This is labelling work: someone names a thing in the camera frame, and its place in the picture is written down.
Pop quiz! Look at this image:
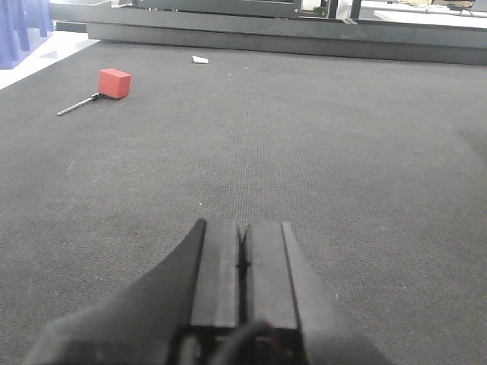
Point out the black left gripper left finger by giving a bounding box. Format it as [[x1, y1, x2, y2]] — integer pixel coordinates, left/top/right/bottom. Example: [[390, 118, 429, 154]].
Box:
[[24, 219, 240, 364]]

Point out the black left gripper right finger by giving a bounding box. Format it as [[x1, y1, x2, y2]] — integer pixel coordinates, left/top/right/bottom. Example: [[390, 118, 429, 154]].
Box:
[[245, 221, 390, 364]]

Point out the black conveyor belt mat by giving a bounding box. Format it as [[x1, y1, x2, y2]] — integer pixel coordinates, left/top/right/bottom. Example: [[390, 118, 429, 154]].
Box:
[[1, 43, 486, 364]]

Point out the thin metal rod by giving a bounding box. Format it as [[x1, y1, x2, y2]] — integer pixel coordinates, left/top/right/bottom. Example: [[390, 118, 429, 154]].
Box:
[[56, 93, 101, 116]]

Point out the red cube block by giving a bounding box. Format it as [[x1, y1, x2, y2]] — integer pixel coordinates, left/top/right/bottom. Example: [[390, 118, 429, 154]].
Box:
[[97, 68, 132, 99]]

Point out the white paper scrap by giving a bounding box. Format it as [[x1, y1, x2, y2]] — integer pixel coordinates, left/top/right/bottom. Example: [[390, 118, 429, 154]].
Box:
[[192, 56, 209, 65]]

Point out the blue curtain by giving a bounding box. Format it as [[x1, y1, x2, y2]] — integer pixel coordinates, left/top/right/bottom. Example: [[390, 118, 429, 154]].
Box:
[[1, 0, 54, 70]]

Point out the dark conveyor side frame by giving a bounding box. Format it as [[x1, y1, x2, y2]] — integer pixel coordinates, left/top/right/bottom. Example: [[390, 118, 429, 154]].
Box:
[[49, 2, 486, 65]]

